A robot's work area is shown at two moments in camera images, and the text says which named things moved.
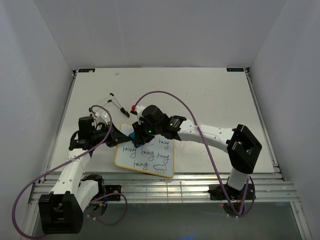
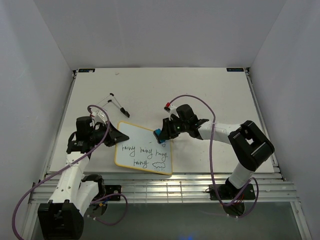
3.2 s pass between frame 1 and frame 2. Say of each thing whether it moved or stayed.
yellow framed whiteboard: stayed
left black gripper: stayed
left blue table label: stayed
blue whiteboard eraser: moved
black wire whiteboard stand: stayed
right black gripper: moved
